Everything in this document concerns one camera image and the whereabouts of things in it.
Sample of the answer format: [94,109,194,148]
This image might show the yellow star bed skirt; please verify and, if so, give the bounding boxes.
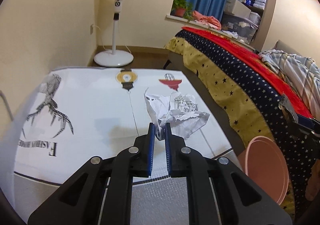
[163,36,296,215]

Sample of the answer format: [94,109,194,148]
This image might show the potted green plant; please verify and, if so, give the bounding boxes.
[171,0,193,20]

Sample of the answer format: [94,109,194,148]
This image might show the wooden bookshelf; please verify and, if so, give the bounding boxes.
[245,0,276,50]

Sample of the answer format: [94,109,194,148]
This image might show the pink folded clothes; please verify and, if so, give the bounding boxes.
[192,10,221,30]

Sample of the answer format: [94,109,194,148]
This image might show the grey wall cable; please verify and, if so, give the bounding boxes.
[0,90,15,122]

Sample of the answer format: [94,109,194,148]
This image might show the striped grey blue duvet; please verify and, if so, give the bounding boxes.
[259,49,319,119]

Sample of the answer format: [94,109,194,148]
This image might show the white cardboard box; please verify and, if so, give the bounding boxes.
[223,0,251,19]

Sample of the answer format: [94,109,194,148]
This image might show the navy star bedsheet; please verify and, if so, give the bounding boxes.
[175,30,320,190]

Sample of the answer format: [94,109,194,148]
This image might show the pink trash bin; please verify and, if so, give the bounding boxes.
[238,136,289,204]

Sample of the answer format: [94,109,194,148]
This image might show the grey white printed tablecloth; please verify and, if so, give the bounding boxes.
[1,68,238,221]

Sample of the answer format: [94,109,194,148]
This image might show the white paper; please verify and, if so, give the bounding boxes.
[144,91,210,141]

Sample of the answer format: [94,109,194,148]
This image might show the black snack wrapper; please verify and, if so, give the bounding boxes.
[279,94,298,123]

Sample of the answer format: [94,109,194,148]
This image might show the dark plastic storage bin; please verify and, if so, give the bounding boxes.
[221,13,258,44]

